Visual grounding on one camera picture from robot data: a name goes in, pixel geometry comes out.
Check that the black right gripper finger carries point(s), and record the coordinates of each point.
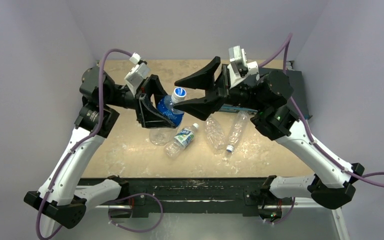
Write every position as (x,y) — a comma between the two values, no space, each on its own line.
(202,108)
(202,79)

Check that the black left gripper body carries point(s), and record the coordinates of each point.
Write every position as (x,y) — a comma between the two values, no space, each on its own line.
(141,89)

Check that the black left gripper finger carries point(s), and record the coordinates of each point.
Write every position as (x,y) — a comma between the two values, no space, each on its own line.
(155,88)
(158,120)

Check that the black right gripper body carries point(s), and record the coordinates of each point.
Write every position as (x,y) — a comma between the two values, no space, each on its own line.
(223,88)

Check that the blue label Pocari bottle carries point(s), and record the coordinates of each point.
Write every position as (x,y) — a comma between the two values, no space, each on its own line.
(166,105)

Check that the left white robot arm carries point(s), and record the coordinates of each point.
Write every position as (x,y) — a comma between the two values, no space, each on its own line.
(58,198)

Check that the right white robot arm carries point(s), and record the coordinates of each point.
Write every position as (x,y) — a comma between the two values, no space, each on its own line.
(240,83)

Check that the clear bottle white cap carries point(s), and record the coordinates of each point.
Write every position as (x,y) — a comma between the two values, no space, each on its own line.
(215,135)

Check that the green label water bottle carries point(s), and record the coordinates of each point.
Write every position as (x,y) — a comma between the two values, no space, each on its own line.
(181,141)

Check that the clear bottle blue cap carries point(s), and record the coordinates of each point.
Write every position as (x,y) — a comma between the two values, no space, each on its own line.
(237,130)

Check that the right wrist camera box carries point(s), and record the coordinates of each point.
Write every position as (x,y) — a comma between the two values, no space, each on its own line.
(239,68)

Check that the dark network switch box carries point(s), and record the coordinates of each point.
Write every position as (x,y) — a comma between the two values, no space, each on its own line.
(296,80)

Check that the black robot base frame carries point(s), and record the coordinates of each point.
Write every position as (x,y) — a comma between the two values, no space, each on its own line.
(247,196)

